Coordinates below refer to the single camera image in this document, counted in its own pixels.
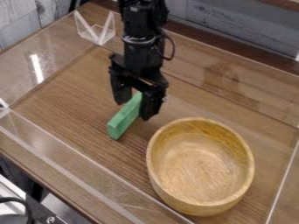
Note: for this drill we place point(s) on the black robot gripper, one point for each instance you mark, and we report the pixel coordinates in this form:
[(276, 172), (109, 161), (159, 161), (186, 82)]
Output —
[(136, 69)]

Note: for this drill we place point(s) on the green rectangular block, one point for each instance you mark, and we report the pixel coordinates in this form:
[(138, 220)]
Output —
[(124, 117)]

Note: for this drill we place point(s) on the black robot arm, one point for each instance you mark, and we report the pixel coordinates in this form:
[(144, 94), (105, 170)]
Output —
[(144, 17)]

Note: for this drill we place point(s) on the brown wooden bowl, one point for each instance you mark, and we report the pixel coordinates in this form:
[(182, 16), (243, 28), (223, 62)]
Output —
[(200, 166)]

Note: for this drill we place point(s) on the clear acrylic corner bracket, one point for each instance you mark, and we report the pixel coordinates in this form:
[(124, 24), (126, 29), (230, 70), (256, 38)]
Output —
[(99, 34)]

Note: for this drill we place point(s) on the black metal table frame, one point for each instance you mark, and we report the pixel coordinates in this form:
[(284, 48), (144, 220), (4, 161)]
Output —
[(21, 196)]

